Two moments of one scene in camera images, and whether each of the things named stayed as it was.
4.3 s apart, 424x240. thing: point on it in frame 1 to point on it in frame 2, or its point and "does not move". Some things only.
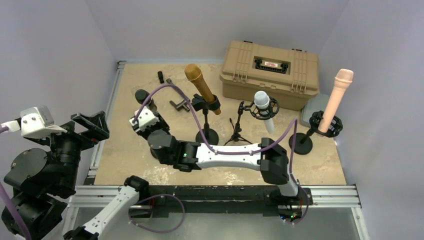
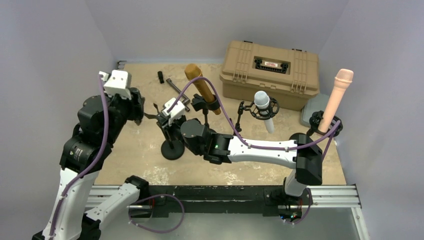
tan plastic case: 288,76 does not move
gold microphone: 193,72 does not move
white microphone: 262,100 does not move
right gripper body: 161,125 to 174,129
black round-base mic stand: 211,135 does not move
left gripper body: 65,133 to 128,109
